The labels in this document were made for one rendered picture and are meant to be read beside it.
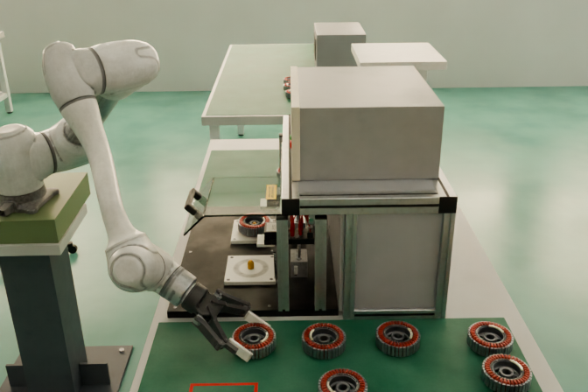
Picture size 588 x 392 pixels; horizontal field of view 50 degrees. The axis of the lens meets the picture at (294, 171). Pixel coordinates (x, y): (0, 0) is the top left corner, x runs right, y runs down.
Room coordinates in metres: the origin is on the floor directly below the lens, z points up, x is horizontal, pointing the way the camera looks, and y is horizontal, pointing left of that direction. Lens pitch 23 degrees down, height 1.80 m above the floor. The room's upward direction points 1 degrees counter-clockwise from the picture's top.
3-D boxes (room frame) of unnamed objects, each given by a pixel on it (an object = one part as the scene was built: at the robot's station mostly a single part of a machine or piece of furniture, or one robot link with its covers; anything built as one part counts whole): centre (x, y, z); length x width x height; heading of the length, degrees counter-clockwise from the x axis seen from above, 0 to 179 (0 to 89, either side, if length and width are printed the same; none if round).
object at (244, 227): (1.88, 0.13, 0.80); 0.11 x 0.11 x 0.04
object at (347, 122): (1.75, -0.19, 1.22); 0.44 x 0.39 x 0.20; 0
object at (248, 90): (4.13, -0.05, 0.37); 1.85 x 1.10 x 0.75; 0
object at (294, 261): (1.64, -0.01, 0.80); 0.07 x 0.05 x 0.06; 0
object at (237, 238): (1.88, 0.13, 0.78); 0.15 x 0.15 x 0.01; 0
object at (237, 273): (1.64, 0.13, 0.78); 0.15 x 0.15 x 0.01; 0
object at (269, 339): (1.31, 0.11, 0.77); 0.11 x 0.11 x 0.04
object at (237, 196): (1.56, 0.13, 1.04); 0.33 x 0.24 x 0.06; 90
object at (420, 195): (1.76, -0.19, 1.09); 0.68 x 0.44 x 0.05; 0
